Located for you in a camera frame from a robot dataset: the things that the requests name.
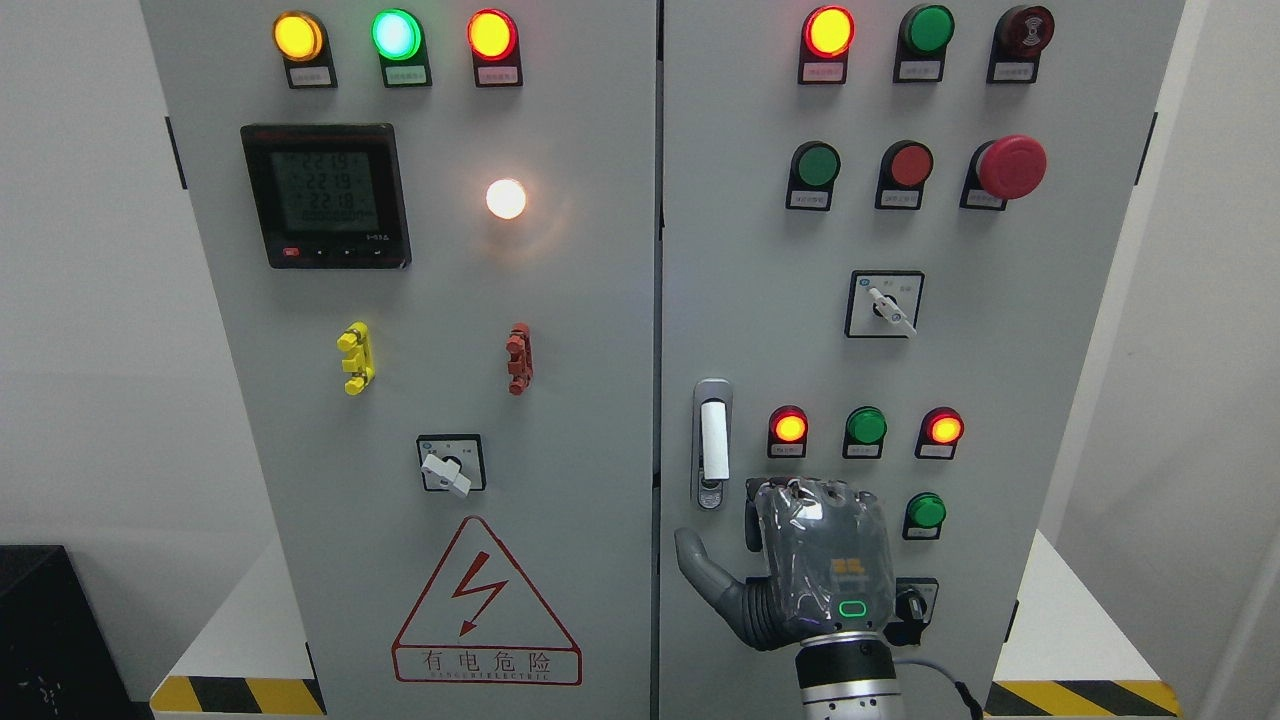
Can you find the red emergency stop mushroom button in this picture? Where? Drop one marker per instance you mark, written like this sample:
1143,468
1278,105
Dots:
1001,170

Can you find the silver door handle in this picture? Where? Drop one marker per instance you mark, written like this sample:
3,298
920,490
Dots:
710,455

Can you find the red lit lamp middle left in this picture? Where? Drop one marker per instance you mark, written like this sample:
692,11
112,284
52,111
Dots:
788,430

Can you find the grey left cabinet door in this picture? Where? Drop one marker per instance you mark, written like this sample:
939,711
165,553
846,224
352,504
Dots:
568,463

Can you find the white lit indicator lamp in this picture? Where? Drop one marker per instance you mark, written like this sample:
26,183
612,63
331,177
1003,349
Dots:
506,198

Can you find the green indicator lamp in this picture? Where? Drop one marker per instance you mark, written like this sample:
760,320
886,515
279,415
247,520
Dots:
398,37
924,34

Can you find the red indicator lamp top right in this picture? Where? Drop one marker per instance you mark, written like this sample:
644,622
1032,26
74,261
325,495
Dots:
826,38

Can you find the green indicator lamp top left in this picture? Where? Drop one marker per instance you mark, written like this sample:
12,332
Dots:
398,37

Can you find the dark red buzzer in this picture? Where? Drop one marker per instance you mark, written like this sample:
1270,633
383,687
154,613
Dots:
1021,35

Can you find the green push button upper row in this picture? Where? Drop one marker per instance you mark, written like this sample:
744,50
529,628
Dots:
811,179

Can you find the red plastic door clip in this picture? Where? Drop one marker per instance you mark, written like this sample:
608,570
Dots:
519,366

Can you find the red push button upper row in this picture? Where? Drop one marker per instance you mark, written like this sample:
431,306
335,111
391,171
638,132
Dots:
905,167

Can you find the black digital power meter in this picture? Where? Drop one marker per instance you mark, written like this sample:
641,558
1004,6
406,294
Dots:
329,196

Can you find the green indicator lamp top right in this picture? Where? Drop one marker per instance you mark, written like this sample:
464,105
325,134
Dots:
924,34

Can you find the yellow plastic door clip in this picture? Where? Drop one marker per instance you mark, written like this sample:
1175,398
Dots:
355,344

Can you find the red lit lamp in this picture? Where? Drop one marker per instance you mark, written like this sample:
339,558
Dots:
940,431
788,430

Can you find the black box bottom left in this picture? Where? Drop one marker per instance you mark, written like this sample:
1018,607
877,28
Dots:
54,661

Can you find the white selector switch upper right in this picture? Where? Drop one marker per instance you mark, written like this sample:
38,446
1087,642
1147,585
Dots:
883,304

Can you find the grey right cabinet door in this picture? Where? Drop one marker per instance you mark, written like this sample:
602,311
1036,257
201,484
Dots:
757,294

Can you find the grey cabinet door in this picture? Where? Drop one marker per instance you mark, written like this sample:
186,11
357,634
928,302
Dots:
757,294
568,463

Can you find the red indicator lamp left door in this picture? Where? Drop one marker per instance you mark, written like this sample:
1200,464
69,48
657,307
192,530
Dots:
493,39

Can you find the red lit lamp middle right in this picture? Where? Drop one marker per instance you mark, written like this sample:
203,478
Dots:
940,431

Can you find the red electric hazard warning sticker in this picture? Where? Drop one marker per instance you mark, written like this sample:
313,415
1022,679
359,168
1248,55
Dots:
480,620

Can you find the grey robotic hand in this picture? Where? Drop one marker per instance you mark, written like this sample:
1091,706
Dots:
831,566

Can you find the green lamp middle centre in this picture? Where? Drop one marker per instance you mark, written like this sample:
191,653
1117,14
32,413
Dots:
865,429

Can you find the green push button lower right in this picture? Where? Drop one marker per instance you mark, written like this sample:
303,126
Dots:
924,517

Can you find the black key selector switch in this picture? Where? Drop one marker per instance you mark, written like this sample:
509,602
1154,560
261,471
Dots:
915,598

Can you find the white selector switch left door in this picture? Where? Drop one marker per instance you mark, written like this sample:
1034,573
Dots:
452,463

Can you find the yellow indicator lamp top left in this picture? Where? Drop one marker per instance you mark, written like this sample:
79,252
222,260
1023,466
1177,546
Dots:
306,50

